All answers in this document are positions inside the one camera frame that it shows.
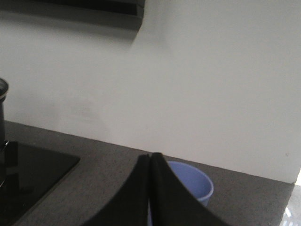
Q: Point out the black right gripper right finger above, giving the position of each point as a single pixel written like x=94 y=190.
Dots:
x=174 y=200

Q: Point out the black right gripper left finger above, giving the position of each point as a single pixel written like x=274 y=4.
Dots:
x=129 y=206

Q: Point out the light blue plastic cup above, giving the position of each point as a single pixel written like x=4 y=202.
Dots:
x=195 y=181

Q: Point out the dark blue cooking pot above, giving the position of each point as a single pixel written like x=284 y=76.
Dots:
x=3 y=94

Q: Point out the black glass gas stove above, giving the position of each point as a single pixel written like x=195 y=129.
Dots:
x=27 y=173

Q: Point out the dark range hood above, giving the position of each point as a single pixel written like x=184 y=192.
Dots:
x=126 y=14

